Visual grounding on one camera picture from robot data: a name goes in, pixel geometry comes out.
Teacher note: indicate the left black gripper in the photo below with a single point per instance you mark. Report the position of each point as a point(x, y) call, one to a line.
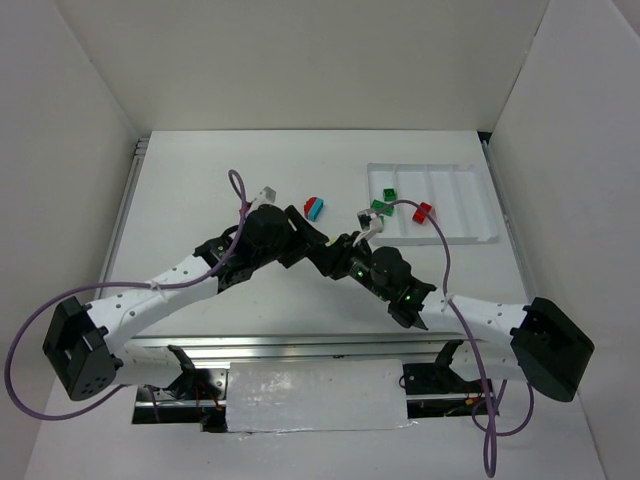
point(298, 239)

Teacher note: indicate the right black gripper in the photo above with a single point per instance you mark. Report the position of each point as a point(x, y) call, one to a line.
point(343, 251)

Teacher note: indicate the long green lego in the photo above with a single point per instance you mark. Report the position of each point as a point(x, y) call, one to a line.
point(382, 208)

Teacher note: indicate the small green square lego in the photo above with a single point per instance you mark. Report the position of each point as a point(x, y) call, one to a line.
point(389, 195)

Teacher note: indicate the red flower lego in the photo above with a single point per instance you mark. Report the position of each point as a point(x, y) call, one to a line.
point(421, 213)

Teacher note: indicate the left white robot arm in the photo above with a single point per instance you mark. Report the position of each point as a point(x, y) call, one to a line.
point(84, 341)

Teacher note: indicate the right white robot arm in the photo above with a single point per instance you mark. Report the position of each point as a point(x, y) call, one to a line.
point(549, 348)

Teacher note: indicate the red and blue lego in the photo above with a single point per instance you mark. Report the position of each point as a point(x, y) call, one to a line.
point(313, 208)

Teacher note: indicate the white divided tray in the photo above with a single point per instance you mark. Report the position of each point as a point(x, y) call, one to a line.
point(458, 197)

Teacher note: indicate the white taped cover plate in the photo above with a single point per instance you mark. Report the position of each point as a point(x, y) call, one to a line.
point(280, 397)

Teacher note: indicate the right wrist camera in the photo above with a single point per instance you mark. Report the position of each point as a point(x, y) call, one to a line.
point(367, 220)

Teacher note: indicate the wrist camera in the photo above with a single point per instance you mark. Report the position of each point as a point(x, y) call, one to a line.
point(266, 196)
point(367, 220)

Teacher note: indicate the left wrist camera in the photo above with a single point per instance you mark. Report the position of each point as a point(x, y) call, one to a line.
point(266, 196)

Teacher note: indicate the aluminium rail frame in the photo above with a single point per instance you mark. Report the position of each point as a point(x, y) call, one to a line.
point(182, 197)

